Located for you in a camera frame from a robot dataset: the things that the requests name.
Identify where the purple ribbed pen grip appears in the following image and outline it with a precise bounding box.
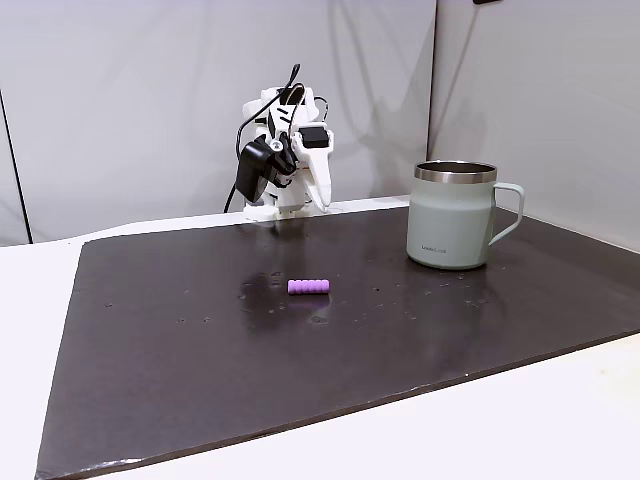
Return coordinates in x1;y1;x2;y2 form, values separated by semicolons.
286;278;332;298

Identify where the pale green steel-rimmed mug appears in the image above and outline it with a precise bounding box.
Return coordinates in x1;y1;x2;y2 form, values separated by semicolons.
405;160;527;272

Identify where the dark brown table mat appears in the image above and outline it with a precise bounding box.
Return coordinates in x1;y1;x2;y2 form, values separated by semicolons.
33;203;640;480

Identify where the black camera box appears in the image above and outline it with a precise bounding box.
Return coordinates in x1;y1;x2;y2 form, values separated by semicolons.
235;138;297;205

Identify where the black camera cable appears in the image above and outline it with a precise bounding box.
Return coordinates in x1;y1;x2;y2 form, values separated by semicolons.
222;63;307;214

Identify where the thin black wall cable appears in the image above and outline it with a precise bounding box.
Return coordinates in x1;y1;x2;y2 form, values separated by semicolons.
0;91;34;246

